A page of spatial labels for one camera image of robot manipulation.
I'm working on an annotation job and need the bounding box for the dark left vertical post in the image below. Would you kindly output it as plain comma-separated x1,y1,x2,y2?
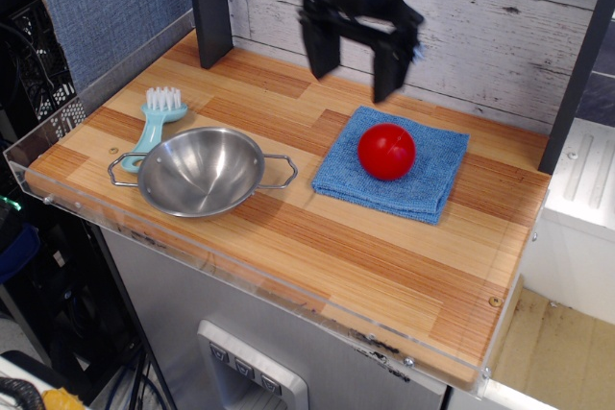
191,0,234,69

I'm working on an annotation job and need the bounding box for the steel toy appliance cabinet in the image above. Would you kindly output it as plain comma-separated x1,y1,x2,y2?
102,230,449,409

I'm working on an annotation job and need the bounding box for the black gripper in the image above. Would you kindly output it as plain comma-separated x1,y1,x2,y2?
300,0,424,103

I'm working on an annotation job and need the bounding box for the blue folded cloth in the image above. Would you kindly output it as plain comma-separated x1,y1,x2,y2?
311,107,470,225

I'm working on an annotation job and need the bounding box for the white grooved sink unit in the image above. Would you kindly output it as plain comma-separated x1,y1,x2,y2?
520,119,614,324

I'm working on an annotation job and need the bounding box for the clear acrylic table guard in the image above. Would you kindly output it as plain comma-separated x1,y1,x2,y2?
7,35,549,391

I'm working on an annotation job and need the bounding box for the dark vertical post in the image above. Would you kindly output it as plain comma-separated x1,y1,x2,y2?
538,0,614,175
191,0,234,69

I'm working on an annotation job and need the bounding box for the dark right vertical post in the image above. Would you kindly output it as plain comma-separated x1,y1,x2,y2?
538,0,614,175

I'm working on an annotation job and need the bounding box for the black plastic crate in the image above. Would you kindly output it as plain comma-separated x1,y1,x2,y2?
1,0,76,127

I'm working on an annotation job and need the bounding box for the light blue scrub brush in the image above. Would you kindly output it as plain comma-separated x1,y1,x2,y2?
121,87,187,173

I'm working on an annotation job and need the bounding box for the yellow object at corner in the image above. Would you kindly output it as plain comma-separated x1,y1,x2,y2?
41,388,86,410

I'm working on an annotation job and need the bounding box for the red ball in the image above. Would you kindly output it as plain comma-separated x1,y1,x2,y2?
357,123,416,181

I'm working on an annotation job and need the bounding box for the steel bowl with handles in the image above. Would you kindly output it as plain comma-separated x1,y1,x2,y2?
108,127,299,218

